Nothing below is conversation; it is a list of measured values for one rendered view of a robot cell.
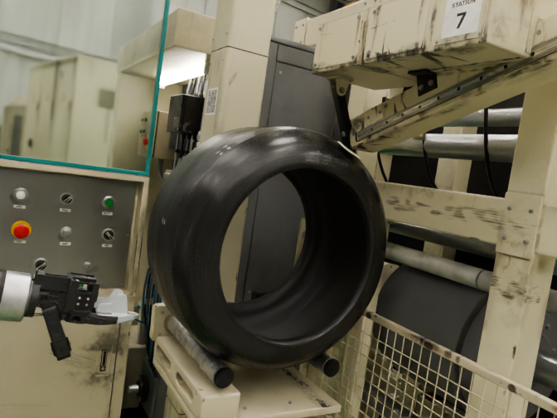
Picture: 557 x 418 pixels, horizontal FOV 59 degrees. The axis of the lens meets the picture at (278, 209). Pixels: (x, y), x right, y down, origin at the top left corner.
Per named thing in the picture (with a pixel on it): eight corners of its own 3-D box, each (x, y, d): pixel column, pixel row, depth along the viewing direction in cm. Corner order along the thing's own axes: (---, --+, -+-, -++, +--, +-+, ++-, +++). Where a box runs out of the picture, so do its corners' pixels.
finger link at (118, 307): (147, 298, 101) (101, 293, 96) (140, 326, 101) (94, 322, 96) (143, 294, 103) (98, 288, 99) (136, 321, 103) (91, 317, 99)
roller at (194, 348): (185, 325, 135) (170, 333, 134) (178, 311, 134) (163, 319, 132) (237, 381, 105) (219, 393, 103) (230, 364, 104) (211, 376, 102)
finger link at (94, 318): (119, 318, 97) (72, 314, 93) (118, 327, 97) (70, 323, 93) (114, 311, 101) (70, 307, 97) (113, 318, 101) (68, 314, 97)
